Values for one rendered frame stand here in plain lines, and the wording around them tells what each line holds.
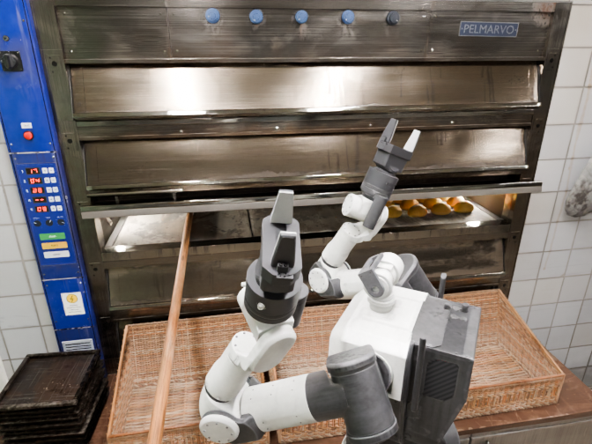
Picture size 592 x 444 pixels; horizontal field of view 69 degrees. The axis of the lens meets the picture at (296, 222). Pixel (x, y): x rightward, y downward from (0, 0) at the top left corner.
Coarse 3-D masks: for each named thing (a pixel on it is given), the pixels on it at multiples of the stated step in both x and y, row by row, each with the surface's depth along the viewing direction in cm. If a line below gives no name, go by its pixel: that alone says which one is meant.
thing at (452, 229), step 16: (448, 224) 200; (464, 224) 200; (480, 224) 200; (496, 224) 200; (208, 240) 183; (224, 240) 183; (240, 240) 183; (256, 240) 183; (304, 240) 186; (320, 240) 187; (368, 240) 191; (384, 240) 192; (112, 256) 174; (128, 256) 175; (144, 256) 176; (160, 256) 177
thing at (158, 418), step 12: (192, 216) 204; (180, 252) 168; (180, 264) 157; (180, 276) 150; (180, 288) 143; (180, 300) 137; (168, 324) 125; (168, 336) 119; (168, 348) 115; (168, 360) 110; (168, 372) 107; (168, 384) 104; (156, 396) 99; (156, 408) 96; (156, 420) 93; (156, 432) 90
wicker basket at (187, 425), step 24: (144, 336) 184; (192, 336) 188; (216, 336) 190; (120, 360) 169; (192, 360) 190; (216, 360) 191; (120, 384) 164; (144, 384) 187; (192, 384) 187; (120, 408) 162; (144, 408) 175; (168, 408) 175; (192, 408) 175; (120, 432) 159; (144, 432) 147; (168, 432) 149; (192, 432) 151
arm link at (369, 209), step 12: (372, 192) 118; (384, 192) 118; (348, 204) 121; (360, 204) 120; (372, 204) 118; (384, 204) 117; (348, 216) 122; (360, 216) 121; (372, 216) 118; (372, 228) 119
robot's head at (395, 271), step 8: (384, 256) 98; (392, 256) 98; (384, 264) 95; (392, 264) 95; (400, 264) 97; (384, 272) 92; (392, 272) 94; (400, 272) 96; (392, 280) 93; (392, 288) 91; (368, 296) 98; (392, 296) 96; (376, 304) 95; (384, 304) 95
